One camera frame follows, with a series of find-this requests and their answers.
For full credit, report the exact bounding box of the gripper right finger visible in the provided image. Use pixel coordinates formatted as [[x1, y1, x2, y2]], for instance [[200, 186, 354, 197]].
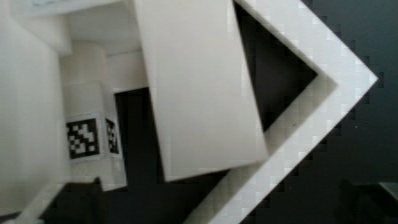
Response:
[[337, 180, 398, 224]]

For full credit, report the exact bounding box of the white front fence rail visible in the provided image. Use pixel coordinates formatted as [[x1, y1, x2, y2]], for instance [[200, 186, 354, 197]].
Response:
[[184, 76, 377, 224]]

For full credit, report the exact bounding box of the white chair seat part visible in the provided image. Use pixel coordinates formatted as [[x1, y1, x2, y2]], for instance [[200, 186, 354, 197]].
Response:
[[10, 0, 148, 93]]

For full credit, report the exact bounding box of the white fence rail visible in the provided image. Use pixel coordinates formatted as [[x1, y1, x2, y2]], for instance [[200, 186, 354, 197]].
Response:
[[184, 76, 377, 224], [235, 0, 377, 102]]

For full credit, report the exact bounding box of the white chair leg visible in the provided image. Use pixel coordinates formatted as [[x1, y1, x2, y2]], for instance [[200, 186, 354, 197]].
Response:
[[61, 42, 127, 191]]

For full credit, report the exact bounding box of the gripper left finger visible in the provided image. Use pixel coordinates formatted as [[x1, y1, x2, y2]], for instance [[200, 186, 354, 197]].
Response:
[[11, 179, 113, 224]]

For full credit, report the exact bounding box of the white right fence rail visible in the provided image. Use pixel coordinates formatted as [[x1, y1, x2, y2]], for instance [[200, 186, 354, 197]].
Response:
[[235, 0, 377, 102]]

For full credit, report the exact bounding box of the white chair back frame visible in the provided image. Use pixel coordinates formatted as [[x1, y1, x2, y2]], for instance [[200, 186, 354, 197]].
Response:
[[0, 0, 269, 215]]

